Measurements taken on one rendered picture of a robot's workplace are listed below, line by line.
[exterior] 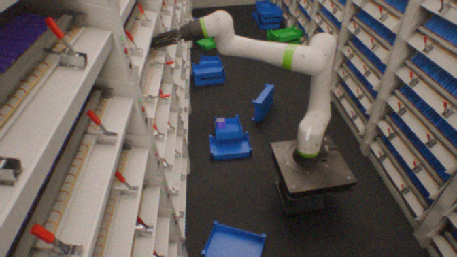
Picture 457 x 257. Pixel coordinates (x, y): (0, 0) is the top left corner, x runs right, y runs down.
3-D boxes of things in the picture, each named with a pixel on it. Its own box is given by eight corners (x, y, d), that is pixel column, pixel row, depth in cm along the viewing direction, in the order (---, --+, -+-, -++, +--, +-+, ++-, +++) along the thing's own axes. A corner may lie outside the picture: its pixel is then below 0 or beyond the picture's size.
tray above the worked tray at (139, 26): (156, 22, 136) (160, -8, 128) (137, 93, 90) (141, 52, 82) (110, 11, 131) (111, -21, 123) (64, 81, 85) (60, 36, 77)
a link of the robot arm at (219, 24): (228, 2, 131) (232, 18, 125) (233, 24, 141) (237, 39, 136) (198, 11, 132) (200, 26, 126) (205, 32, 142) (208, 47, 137)
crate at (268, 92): (273, 104, 266) (264, 102, 269) (274, 85, 253) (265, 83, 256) (260, 123, 246) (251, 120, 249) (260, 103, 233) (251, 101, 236)
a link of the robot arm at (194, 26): (206, 43, 134) (206, 35, 141) (198, 18, 126) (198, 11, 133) (194, 47, 134) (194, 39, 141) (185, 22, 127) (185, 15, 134)
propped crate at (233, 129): (215, 125, 246) (214, 116, 243) (239, 123, 247) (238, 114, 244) (215, 139, 218) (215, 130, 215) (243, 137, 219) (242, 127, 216)
